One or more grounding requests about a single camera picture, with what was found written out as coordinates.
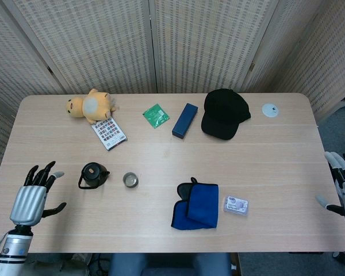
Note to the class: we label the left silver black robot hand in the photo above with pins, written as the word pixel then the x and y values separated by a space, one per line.
pixel 27 201

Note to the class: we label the small black kettle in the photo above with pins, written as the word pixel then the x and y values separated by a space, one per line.
pixel 93 175

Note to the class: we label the patterned card box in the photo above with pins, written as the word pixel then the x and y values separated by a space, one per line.
pixel 109 132

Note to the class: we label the clear plastic floss box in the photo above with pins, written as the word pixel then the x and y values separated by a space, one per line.
pixel 235 206

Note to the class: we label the yellow plush toy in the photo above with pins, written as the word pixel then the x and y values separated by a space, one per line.
pixel 93 107

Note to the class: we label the brass screen hinge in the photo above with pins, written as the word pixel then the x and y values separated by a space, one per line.
pixel 49 69
pixel 251 66

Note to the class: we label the woven folding screen panel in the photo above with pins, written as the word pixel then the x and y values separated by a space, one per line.
pixel 287 43
pixel 204 43
pixel 333 57
pixel 5 57
pixel 89 43

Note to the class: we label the blue folded towel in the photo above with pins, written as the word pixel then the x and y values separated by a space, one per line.
pixel 202 204

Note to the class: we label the black baseball cap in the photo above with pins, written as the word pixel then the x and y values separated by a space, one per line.
pixel 224 112

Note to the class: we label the green foil packet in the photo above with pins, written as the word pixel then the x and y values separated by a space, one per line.
pixel 155 115

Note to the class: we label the dark blue rectangular box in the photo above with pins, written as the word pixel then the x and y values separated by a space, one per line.
pixel 184 120

